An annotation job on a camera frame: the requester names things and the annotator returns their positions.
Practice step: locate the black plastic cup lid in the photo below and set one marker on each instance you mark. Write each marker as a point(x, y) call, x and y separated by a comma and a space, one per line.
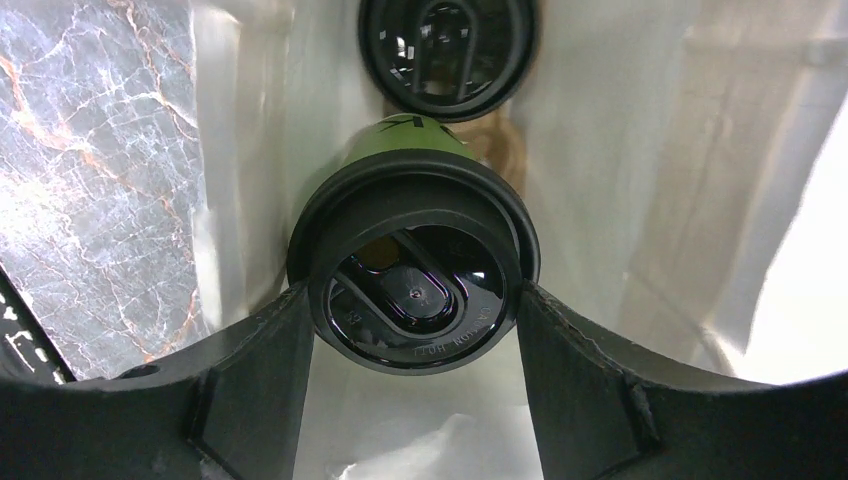
point(413, 261)

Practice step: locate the light blue paper bag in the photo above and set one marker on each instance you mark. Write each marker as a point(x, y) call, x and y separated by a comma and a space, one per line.
point(687, 179)

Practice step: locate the green paper coffee cup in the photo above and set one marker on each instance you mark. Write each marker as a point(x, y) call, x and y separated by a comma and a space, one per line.
point(404, 131)

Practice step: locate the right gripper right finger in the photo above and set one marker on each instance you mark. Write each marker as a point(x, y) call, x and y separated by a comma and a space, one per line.
point(604, 407)

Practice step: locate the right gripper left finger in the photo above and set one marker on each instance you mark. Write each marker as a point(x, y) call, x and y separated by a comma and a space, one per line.
point(227, 407)

